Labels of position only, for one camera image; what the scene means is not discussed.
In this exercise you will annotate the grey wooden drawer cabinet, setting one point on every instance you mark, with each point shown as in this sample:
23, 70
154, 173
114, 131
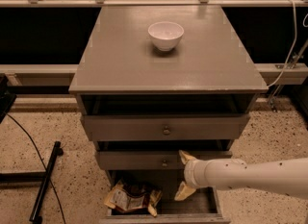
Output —
207, 73

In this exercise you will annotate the middle grey drawer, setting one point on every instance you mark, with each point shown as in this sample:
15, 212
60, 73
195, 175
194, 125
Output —
139, 160

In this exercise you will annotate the grey drawer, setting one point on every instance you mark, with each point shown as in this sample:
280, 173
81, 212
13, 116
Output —
163, 127
139, 160
200, 208

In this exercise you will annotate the black metal stand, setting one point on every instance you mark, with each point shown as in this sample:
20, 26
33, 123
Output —
41, 177

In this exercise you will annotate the top grey drawer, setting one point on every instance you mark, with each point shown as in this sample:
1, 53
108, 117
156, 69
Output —
163, 127

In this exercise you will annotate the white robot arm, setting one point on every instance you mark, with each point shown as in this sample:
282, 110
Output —
288, 177

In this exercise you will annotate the metal railing frame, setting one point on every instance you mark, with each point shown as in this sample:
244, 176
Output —
48, 2

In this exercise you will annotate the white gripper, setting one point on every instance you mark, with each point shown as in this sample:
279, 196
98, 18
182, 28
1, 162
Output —
192, 174

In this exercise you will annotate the white ceramic bowl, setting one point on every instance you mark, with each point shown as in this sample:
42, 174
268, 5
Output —
165, 35

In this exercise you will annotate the brown chip bag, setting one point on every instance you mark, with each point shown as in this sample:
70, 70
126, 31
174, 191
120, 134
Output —
125, 197

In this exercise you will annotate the bottom grey drawer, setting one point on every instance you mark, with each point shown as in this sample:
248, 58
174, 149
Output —
200, 208

